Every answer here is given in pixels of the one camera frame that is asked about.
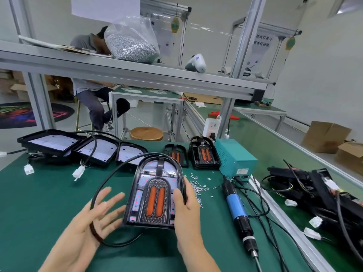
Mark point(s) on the person's left hand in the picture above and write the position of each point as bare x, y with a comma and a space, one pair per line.
75, 243

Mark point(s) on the person's right hand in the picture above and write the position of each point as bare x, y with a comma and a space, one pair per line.
190, 223

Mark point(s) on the person's left middle finger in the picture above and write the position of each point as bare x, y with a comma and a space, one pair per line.
112, 201

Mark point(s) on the person's left little finger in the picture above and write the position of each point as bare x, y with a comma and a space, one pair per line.
112, 227

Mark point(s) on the person's right thumb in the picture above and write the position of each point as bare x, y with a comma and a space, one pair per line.
178, 205

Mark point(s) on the black lamp with orange lenses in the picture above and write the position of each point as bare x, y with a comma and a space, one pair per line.
154, 201

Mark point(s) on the person's right forearm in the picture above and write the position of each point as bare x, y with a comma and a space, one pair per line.
200, 260

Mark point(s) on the scattered small silver screws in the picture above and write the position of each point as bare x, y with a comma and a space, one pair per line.
198, 189

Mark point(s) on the flat black orange lens cover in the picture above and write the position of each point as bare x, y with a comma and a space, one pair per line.
176, 156

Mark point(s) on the black lamp housing white board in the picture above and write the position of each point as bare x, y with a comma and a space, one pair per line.
130, 152
97, 150
52, 142

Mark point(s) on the tall black orange lens cover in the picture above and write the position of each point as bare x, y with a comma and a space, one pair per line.
204, 154

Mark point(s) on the blue black electric screwdriver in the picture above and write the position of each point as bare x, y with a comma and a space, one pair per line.
237, 208

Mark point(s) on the teal power supply box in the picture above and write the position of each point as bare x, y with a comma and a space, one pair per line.
235, 158

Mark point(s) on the round wooden stool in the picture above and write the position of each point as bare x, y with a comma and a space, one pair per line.
146, 133

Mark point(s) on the white power socket strip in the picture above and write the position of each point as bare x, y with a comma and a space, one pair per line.
212, 127

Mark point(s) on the red hand tool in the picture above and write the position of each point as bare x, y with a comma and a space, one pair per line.
231, 116

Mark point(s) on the brown cardboard tray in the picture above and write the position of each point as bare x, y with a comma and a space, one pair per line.
204, 98

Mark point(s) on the green top metal workbench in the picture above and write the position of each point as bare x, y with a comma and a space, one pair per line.
147, 94

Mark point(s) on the small green top table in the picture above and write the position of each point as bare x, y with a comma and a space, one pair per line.
261, 109

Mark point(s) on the round colourful rug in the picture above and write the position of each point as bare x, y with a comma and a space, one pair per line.
17, 114

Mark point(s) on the pile of black lamp assemblies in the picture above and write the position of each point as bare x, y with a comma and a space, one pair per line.
320, 192

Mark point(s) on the white handheld device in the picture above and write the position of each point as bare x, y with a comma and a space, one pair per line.
197, 63

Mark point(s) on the stack of brown cardboard boxes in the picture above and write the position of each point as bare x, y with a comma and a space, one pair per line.
17, 86

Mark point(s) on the white black device on shelf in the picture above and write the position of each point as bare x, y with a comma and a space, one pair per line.
251, 71

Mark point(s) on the clear plastic bag of screws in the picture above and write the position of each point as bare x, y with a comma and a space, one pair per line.
132, 45

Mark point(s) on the flat cardboard sheets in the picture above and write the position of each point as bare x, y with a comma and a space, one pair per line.
65, 48

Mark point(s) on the open brown cardboard box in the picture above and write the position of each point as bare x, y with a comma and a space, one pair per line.
324, 137
350, 157

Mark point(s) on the white printed sign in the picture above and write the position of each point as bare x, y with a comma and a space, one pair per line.
263, 50
164, 36

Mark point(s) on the yellow green hanging tag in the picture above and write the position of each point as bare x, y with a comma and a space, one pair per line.
175, 25
290, 43

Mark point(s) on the white hanging paper sheet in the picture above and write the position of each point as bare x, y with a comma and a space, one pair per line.
105, 8

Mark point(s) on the aluminium shelf frame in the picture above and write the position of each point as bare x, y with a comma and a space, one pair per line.
113, 72

